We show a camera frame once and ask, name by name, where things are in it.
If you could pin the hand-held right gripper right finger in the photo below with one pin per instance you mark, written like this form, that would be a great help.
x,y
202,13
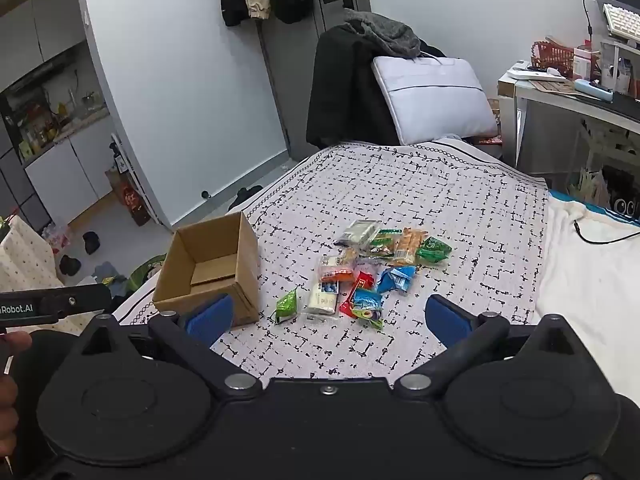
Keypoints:
x,y
447,325

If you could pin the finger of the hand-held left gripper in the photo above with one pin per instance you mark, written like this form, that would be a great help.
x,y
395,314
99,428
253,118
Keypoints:
x,y
75,301

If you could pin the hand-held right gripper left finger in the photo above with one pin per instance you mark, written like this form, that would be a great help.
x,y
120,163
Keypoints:
x,y
210,317

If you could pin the blue snack packet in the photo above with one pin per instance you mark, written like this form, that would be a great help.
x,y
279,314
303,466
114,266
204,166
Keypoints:
x,y
396,278

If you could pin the green triangular snack packet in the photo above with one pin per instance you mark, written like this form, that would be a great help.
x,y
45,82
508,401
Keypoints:
x,y
434,250

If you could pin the small green snack packet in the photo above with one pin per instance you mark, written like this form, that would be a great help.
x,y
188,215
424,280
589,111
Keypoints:
x,y
286,305

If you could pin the blue avocado print packet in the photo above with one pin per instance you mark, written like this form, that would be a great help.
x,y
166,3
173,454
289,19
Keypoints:
x,y
369,307

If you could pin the orange biscuit stick packet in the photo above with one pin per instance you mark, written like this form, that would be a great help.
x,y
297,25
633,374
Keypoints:
x,y
409,246

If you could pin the red snack packet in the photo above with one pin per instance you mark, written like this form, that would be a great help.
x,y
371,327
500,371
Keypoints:
x,y
356,294

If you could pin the green label cracker packet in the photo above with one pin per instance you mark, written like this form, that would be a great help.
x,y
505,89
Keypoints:
x,y
384,243

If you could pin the white packet with blue print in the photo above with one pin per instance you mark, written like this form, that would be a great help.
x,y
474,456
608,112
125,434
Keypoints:
x,y
324,297

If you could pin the orange and white packet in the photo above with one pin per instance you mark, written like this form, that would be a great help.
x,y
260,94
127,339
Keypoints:
x,y
334,269

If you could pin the person's left hand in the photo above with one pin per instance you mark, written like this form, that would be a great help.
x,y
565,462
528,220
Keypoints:
x,y
12,344

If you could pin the black shoe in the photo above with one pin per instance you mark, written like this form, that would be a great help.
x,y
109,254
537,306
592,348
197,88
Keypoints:
x,y
69,265
91,242

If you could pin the blue jeans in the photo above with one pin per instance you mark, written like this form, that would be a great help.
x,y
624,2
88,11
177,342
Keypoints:
x,y
107,274

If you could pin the pack of water bottles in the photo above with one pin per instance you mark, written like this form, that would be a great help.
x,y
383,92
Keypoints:
x,y
55,237

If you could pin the green cartoon rug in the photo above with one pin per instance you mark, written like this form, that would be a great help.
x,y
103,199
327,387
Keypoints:
x,y
145,270

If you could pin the brown soda bottle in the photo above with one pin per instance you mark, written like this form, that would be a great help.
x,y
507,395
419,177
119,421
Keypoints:
x,y
137,204

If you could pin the black grid cabinet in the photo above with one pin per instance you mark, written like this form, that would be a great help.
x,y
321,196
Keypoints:
x,y
20,185

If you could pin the black and white printed blanket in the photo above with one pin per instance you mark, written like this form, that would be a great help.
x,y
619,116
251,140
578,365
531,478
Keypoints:
x,y
450,200

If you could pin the black slipper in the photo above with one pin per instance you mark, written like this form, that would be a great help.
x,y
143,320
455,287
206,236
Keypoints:
x,y
245,196

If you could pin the white base cabinets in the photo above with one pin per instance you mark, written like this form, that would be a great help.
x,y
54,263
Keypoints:
x,y
75,170

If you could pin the narrow white rack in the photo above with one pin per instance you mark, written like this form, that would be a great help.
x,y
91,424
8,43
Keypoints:
x,y
145,180

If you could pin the cream duvet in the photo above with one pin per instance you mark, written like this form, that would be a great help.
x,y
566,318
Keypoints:
x,y
590,285

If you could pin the black spray bottle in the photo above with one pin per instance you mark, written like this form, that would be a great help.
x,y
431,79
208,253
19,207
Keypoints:
x,y
116,154

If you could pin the row of kitchen bottles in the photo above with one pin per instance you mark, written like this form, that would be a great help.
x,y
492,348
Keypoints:
x,y
45,132

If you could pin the red snack bag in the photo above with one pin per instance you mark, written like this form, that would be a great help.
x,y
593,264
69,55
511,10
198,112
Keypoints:
x,y
486,141

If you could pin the range hood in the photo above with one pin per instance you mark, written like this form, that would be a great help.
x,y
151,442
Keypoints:
x,y
35,80

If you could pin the white pillow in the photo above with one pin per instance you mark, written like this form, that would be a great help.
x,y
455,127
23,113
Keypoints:
x,y
430,100

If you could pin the grey door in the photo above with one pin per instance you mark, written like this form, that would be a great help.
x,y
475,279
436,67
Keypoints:
x,y
300,85

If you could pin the white side shelf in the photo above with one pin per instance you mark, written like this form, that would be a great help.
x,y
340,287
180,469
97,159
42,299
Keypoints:
x,y
550,97

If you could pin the flat white box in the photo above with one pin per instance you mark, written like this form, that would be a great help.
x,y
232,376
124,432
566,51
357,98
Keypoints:
x,y
530,74

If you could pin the light blue case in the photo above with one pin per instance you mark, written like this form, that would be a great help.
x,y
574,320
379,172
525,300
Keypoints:
x,y
594,90

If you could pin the red wicker basket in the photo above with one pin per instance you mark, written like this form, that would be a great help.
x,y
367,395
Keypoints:
x,y
552,55

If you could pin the pink box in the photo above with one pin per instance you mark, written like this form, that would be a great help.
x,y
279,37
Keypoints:
x,y
582,62

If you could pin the grey knitted sweater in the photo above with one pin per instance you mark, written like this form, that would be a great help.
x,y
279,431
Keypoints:
x,y
385,35

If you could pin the white keyboard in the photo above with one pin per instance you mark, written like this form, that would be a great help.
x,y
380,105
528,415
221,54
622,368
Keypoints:
x,y
622,20

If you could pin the white wall cabinets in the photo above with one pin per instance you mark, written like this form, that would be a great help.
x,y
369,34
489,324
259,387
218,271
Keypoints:
x,y
55,30

